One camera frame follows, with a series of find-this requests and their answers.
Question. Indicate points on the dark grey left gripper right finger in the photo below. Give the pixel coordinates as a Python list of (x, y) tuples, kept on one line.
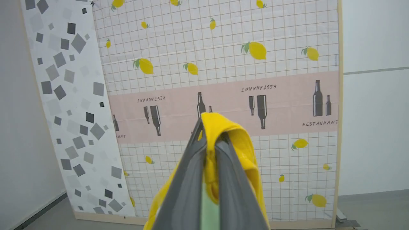
[(235, 198)]

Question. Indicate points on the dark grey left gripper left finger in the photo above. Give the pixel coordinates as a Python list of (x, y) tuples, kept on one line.
[(185, 191)]

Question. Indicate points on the yellow cartoon face t-shirt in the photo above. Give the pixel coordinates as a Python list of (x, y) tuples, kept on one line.
[(220, 123)]

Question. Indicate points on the grey squares patterned panel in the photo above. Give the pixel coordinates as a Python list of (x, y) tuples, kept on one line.
[(73, 95)]

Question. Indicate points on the lemon print backdrop cloth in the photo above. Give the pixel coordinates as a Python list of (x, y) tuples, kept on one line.
[(223, 48)]

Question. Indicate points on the light wooden backdrop frame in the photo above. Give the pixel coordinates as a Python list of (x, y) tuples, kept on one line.
[(340, 95)]

